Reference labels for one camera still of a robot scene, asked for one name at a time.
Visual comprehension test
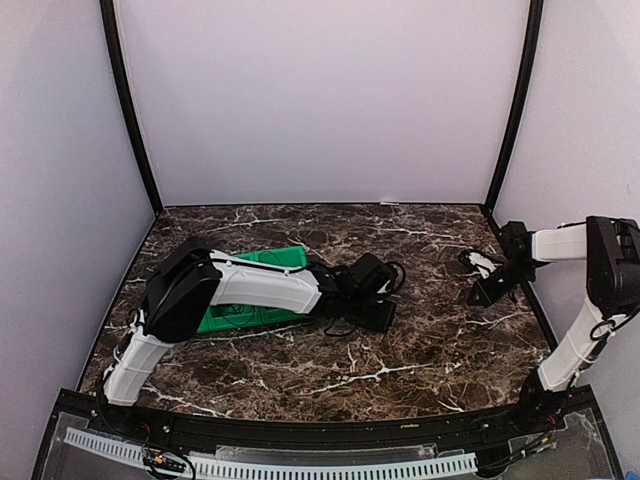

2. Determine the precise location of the black front rail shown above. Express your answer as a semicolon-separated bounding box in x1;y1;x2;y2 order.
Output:
49;389;601;456

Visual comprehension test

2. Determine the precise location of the left green plastic bin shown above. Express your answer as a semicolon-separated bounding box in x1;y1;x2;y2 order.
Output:
196;307;227;334

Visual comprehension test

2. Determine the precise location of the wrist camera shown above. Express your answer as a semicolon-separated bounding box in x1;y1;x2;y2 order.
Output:
342;253;407;301
499;221;530;258

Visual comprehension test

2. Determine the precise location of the left black frame post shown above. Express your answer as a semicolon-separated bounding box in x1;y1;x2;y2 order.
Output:
99;0;164;216

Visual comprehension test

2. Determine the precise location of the right black frame post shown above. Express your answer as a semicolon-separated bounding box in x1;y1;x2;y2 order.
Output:
484;0;544;213

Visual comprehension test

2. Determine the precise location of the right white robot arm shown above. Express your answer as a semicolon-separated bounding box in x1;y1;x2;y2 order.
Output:
459;216;639;434

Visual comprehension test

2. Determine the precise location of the white slotted cable duct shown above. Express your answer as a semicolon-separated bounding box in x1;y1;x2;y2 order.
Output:
64;427;477;479

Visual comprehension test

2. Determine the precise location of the right green plastic bin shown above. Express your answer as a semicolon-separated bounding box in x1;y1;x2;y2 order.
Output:
253;246;307;325

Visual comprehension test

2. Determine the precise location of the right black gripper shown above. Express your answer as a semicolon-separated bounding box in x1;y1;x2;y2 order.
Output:
468;260;536;308

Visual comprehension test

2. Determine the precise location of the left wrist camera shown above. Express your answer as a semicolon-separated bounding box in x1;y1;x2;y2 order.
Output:
342;253;407;301

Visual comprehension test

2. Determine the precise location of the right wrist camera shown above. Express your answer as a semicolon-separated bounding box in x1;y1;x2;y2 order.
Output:
499;221;530;258

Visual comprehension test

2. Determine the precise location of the black frame post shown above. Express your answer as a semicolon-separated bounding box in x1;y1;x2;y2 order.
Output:
99;0;164;216
484;0;544;213

